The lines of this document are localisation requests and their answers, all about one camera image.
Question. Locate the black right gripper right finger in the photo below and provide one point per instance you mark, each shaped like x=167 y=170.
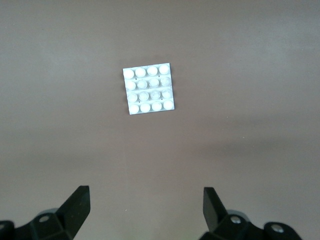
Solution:
x=212 y=207

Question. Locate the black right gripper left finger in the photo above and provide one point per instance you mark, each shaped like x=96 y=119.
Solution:
x=75 y=205

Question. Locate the white studded base plate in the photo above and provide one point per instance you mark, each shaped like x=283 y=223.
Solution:
x=148 y=88

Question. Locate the brown paper table cover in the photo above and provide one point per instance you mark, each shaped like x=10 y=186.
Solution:
x=225 y=75

